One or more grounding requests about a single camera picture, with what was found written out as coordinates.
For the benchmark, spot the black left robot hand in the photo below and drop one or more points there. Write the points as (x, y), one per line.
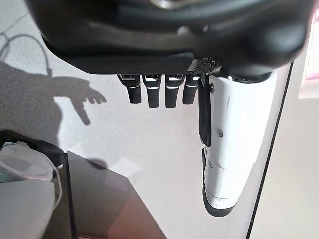
(149, 37)

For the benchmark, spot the grey cabinet with black edge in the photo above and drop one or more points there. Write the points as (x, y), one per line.
(99, 199)

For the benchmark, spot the white rounded device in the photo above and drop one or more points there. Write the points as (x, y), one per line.
(25, 164)

